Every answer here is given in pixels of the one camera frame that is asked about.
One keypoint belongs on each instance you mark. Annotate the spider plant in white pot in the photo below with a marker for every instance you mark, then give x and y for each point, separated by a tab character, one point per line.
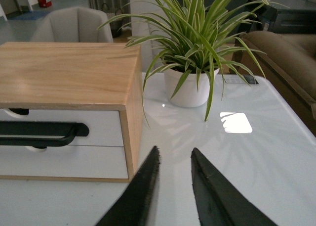
195	40

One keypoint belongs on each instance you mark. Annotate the woven basket with handle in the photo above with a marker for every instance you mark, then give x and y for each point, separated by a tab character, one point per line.
116	24

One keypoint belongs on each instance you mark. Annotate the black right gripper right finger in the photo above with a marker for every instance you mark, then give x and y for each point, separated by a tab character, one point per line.
218	202

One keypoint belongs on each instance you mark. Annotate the wooden drawer cabinet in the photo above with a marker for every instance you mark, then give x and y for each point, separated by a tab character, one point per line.
76	76

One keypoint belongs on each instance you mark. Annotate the black drawer handle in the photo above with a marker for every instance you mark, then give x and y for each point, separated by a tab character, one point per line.
40	134

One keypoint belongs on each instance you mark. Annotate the grey armchair left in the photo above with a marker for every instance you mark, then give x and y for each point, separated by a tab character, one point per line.
74	25

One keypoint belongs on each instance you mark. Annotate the dark grey counter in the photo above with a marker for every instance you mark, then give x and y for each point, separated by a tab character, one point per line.
285	17

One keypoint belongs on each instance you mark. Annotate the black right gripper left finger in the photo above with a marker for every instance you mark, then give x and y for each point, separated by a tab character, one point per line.
137	205

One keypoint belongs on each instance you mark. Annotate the brown sofa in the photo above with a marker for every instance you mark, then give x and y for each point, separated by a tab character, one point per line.
288	61

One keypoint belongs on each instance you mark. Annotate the white drawer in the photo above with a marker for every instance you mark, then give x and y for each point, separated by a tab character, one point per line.
69	161
104	126

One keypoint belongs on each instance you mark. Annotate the white pillar cabinet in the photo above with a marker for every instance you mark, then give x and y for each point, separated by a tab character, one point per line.
149	49

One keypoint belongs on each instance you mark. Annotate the grey curtain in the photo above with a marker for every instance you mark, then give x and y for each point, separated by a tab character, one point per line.
108	1

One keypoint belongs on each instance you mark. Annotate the blue floor mat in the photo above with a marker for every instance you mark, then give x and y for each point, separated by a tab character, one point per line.
31	15

